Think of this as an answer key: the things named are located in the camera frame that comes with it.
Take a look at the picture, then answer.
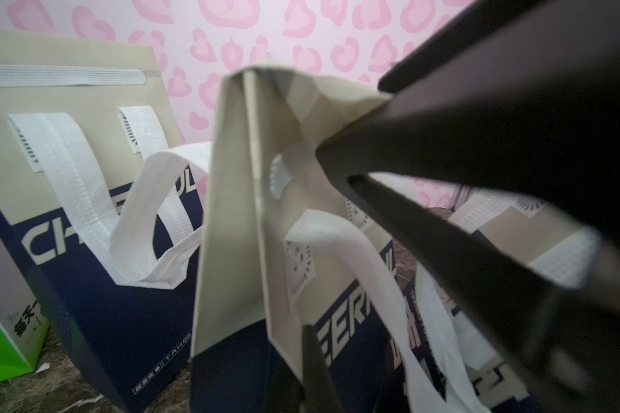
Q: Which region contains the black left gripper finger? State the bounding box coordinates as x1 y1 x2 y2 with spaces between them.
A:
260 324 344 413

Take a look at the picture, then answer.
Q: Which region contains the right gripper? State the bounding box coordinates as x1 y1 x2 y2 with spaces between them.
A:
317 1 620 412

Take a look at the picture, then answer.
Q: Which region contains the beige navy bag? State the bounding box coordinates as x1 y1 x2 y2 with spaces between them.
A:
0 28 197 412
411 190 602 412
188 64 492 413

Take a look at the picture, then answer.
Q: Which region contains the green white takeout bag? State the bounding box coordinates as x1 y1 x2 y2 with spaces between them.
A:
0 239 49 382

